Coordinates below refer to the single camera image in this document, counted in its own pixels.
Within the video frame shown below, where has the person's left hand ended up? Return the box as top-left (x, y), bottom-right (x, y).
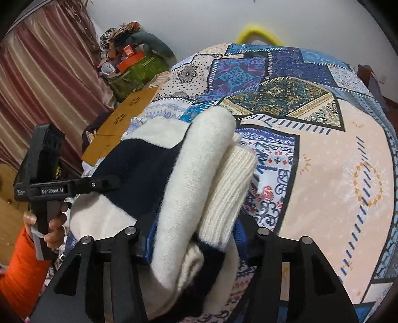
top-left (23, 212), bottom-right (68, 250)

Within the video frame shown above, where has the blue patchwork quilt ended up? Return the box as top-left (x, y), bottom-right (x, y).
top-left (65, 43), bottom-right (398, 323)

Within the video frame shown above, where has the orange box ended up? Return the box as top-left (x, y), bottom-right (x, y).
top-left (117, 46), bottom-right (146, 71)

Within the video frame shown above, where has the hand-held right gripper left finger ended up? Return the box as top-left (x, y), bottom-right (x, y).
top-left (29, 214), bottom-right (161, 323)

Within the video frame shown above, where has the dark purple cloth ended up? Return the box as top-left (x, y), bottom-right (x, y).
top-left (82, 111), bottom-right (109, 147)

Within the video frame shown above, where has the yellow foam tube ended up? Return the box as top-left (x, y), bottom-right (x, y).
top-left (235, 26), bottom-right (282, 46)

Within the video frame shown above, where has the wooden lap tray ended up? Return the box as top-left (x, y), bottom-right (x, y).
top-left (81, 88), bottom-right (160, 166)

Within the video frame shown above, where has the cream navy striped sweater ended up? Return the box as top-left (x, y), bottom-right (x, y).
top-left (67, 106), bottom-right (259, 323)

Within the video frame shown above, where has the pile of patterned clothes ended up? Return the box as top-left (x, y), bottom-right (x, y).
top-left (99, 21), bottom-right (146, 57)

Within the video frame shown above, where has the person's left forearm orange sleeve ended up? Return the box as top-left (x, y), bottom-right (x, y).
top-left (0, 228), bottom-right (52, 319)

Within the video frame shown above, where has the green fabric bag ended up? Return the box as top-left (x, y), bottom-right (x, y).
top-left (107, 54), bottom-right (170, 102)

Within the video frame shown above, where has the striped maroon curtain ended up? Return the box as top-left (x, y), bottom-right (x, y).
top-left (0, 0), bottom-right (116, 175)

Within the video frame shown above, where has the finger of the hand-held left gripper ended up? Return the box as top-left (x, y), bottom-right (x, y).
top-left (79, 174), bottom-right (122, 196)

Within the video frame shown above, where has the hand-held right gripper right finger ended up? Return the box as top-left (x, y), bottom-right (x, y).
top-left (236, 217), bottom-right (360, 323)

